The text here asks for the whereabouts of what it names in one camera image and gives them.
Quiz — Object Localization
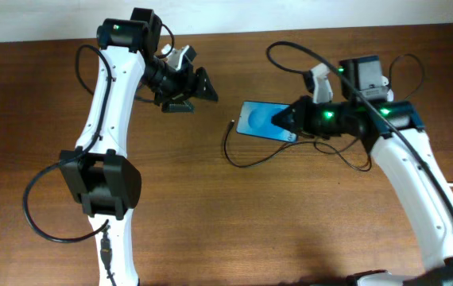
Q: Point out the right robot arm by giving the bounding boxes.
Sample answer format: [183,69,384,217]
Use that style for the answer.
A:
[272,56,453,285]

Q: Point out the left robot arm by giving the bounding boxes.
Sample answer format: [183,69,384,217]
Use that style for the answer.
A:
[60,8,219,285]

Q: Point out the black USB charging cable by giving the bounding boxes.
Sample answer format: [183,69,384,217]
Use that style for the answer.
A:
[223,53,426,173]

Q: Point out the blue Galaxy smartphone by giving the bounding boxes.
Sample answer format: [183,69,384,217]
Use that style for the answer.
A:
[236,101,298,143]

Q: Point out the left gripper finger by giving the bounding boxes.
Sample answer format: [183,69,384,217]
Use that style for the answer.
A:
[161,100,194,114]
[194,68,219,102]

